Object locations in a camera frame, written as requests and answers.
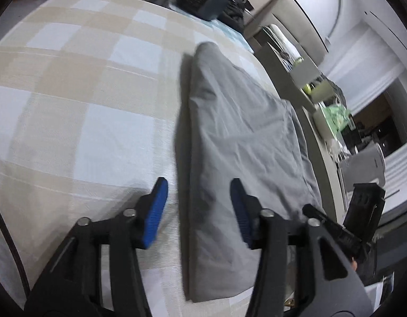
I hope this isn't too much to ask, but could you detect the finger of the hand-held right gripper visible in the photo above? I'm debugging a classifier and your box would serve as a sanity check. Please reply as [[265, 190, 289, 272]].
[[302, 204, 352, 242]]

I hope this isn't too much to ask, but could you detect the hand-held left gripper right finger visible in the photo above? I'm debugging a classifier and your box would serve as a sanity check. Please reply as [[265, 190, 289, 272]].
[[230, 178, 372, 317]]

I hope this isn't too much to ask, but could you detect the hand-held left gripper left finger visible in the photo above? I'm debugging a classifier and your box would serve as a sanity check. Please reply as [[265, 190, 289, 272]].
[[23, 176, 169, 317]]

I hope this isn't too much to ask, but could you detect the grey t-shirt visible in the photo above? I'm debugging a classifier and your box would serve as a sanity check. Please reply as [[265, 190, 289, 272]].
[[175, 42, 323, 303]]

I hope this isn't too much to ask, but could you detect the grey panel with slot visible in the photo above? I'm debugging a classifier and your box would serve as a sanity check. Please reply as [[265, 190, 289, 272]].
[[337, 142, 388, 189]]

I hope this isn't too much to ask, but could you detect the green patterned bag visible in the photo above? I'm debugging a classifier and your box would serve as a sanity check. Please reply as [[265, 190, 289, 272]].
[[324, 104, 353, 133]]

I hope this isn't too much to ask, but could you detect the white box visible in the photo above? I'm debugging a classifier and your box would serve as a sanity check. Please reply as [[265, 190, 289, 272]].
[[309, 81, 336, 105]]

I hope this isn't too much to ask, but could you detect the white curtain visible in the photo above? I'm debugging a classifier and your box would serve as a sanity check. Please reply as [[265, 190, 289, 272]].
[[317, 23, 407, 117]]

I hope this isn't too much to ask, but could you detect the beige bench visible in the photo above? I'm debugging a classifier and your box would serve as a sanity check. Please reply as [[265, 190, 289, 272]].
[[253, 26, 348, 205]]

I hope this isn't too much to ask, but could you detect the white pillow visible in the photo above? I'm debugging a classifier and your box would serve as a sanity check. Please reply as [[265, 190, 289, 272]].
[[266, 23, 305, 71]]

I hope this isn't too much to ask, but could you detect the teal checked covered box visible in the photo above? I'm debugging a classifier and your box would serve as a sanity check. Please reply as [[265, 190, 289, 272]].
[[167, 0, 251, 44]]

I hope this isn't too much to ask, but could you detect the black jacket pile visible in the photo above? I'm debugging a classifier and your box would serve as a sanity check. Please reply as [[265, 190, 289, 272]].
[[210, 0, 254, 32]]

